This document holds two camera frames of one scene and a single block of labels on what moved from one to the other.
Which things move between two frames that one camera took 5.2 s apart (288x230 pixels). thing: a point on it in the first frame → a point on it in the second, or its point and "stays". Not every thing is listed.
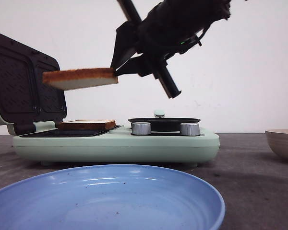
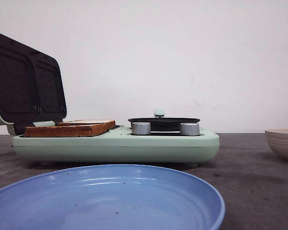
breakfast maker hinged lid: [27, 85] stays
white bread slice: [87, 124] stays
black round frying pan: [160, 124] stays
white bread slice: [66, 79] → [83, 130]
